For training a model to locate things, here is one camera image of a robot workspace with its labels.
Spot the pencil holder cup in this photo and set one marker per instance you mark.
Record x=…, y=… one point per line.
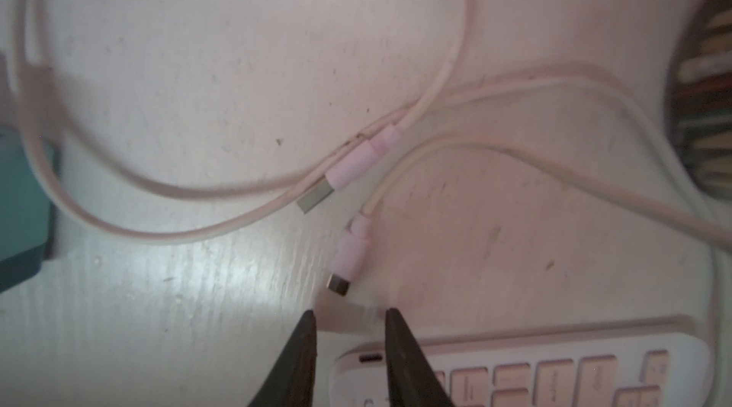
x=698, y=99

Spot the teal usb charger end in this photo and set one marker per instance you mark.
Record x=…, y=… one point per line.
x=26, y=215

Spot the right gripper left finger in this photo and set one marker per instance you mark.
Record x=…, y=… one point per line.
x=291, y=381

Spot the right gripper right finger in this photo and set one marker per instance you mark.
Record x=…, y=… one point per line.
x=411, y=379

